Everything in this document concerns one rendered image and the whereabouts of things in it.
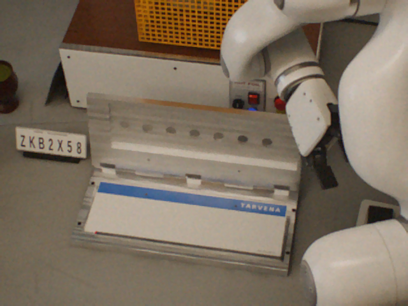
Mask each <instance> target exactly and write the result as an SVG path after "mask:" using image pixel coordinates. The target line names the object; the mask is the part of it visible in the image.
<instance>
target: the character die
mask: <svg viewBox="0 0 408 306"><path fill-rule="evenodd" d="M390 219H393V208H387V207H378V206H373V205H369V208H368V220H367V224H372V223H375V222H381V221H387V220H390Z"/></svg>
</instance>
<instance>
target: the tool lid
mask: <svg viewBox="0 0 408 306"><path fill-rule="evenodd" d="M87 111H88V120H89V135H90V143H91V157H92V165H94V166H100V165H101V163H110V164H115V168H120V169H125V170H136V174H137V175H146V176H152V177H161V178H163V177H164V176H163V174H167V175H177V176H183V177H185V176H186V174H187V173H189V174H195V175H201V178H202V179H204V180H214V181H220V182H224V186H230V187H239V188H246V189H253V186H261V187H272V188H274V185H280V186H290V190H294V191H298V190H299V185H300V173H301V167H302V160H301V159H300V154H301V153H300V151H299V148H298V145H297V143H296V140H295V138H294V135H293V131H292V129H291V125H290V123H289V119H288V115H287V114H281V113H270V112H259V111H252V110H241V109H234V108H223V107H217V106H205V105H194V104H188V103H177V102H171V101H165V100H158V99H147V98H137V97H130V96H119V95H113V94H101V93H95V92H89V93H88V95H87ZM122 121H124V122H127V123H128V124H129V127H128V128H124V127H122V126H121V124H120V123H121V122H122ZM144 124H149V125H151V126H152V127H153V130H151V131H147V130H146V129H144V128H143V125H144ZM168 127H173V128H175V129H176V133H175V134H170V133H169V132H168V131H167V128H168ZM192 129H196V130H198V131H199V132H200V135H199V136H192V135H191V134H190V130H192ZM217 132H219V133H221V134H222V135H223V136H224V138H223V139H221V140H219V139H217V138H216V137H215V136H214V134H216V133H217ZM239 136H246V137H247V138H248V141H247V142H241V141H239V140H238V137H239ZM265 138H268V139H270V140H272V141H273V143H271V144H270V145H265V144H264V143H263V142H262V140H263V139H265Z"/></svg>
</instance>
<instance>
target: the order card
mask: <svg viewBox="0 0 408 306"><path fill-rule="evenodd" d="M15 134H16V135H17V150H24V151H29V152H40V153H46V154H56V155H62V156H72V157H82V158H86V157H87V137H86V136H85V135H77V134H71V133H60V132H55V131H49V130H44V129H33V128H27V127H16V128H15Z"/></svg>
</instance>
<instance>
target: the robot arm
mask: <svg viewBox="0 0 408 306"><path fill-rule="evenodd" d="M376 13H379V15H380V21H379V25H378V27H377V30H376V32H375V33H374V35H373V37H372V38H370V40H369V41H368V42H367V44H366V45H365V46H364V47H363V49H362V50H361V51H360V53H359V54H358V55H357V56H356V57H355V58H354V59H353V60H352V61H351V62H350V63H349V64H348V67H347V68H346V70H345V71H344V73H343V75H342V78H341V79H340V85H339V101H337V98H336V96H334V94H333V93H332V91H331V89H330V88H329V86H328V85H327V83H326V77H325V75H324V73H323V70H322V69H321V66H320V64H319V63H318V61H317V59H316V56H315V55H314V53H313V49H312V47H311V45H310V43H309V41H308V39H307V37H306V35H305V33H304V31H303V29H302V26H305V25H307V24H309V23H320V22H331V21H335V20H342V19H347V18H353V17H360V16H364V15H371V14H376ZM220 59H221V60H220V63H221V68H222V72H223V73H224V75H225V76H226V77H227V78H228V79H229V80H231V81H233V82H247V81H250V80H254V79H258V78H262V77H269V78H271V79H272V80H273V82H274V85H275V88H276V89H277V92H278V94H279V97H280V98H281V100H282V101H284V102H285V104H286V113H288V119H289V123H290V125H291V129H292V131H293V135H294V138H295V140H296V143H297V145H298V148H299V151H300V153H301V154H300V159H301V160H302V161H303V162H305V163H306V165H307V167H309V168H310V170H311V171H314V174H315V176H316V178H317V181H318V182H319V185H320V186H321V189H322V190H325V189H331V188H335V187H338V186H339V184H338V182H337V179H336V177H335V174H333V172H332V169H331V167H330V166H327V161H326V152H327V151H328V150H329V149H330V147H331V146H332V145H333V143H335V142H336V141H337V144H338V146H339V149H340V151H341V153H342V156H343V158H344V160H345V162H347V163H348V162H349V164H351V166H352V167H353V169H354V170H355V172H356V173H357V174H358V175H359V176H360V177H361V178H362V179H363V181H364V182H366V183H368V184H369V185H370V186H372V187H373V188H375V189H377V190H379V191H381V192H383V193H386V194H388V195H390V196H391V197H392V198H394V199H396V200H397V201H398V202H399V205H400V215H399V216H398V217H397V218H395V219H390V220H387V221H381V222H375V223H372V224H365V225H362V226H356V227H353V228H349V229H345V230H342V231H338V232H335V233H330V234H329V235H326V236H324V237H322V238H320V239H317V240H316V241H315V242H313V243H312V245H311V246H310V247H309V248H308V249H307V251H306V253H305V255H304V256H303V258H302V262H301V265H300V282H301V283H302V287H303V290H304V291H305V292H304V293H305V296H306V298H307V299H308V301H309V303H310V305H311V306H408V0H249V1H247V2H246V3H245V4H244V5H243V6H241V7H240V8H239V9H238V10H237V11H236V12H235V13H234V14H233V16H232V17H231V19H230V21H229V22H228V25H227V27H226V28H225V30H224V34H223V37H222V43H221V54H220ZM338 139H339V140H338ZM316 148H320V150H317V151H314V149H316ZM317 155H321V160H317V159H315V156H317Z"/></svg>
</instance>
